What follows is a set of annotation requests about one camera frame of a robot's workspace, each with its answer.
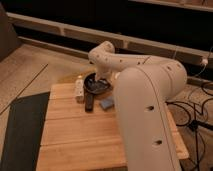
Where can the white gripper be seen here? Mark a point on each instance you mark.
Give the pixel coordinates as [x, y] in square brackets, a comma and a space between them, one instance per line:
[102, 74]

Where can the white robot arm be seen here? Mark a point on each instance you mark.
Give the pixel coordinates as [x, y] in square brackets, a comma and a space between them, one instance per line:
[144, 84]

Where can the dark ceramic bowl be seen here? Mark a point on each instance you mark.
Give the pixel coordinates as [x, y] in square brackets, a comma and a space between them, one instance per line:
[96, 86]

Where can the small white bottle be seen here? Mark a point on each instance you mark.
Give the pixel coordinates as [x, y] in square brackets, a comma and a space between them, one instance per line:
[79, 89]

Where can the blue sponge block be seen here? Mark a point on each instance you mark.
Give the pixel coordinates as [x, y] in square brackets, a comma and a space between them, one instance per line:
[107, 103]

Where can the dark floor mat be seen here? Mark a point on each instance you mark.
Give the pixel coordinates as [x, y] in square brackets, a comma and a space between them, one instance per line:
[24, 132]

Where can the white shelf frame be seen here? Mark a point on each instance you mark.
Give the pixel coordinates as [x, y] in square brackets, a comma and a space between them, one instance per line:
[184, 54]

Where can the white wall plug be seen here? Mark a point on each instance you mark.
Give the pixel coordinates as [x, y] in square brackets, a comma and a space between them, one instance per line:
[204, 61]

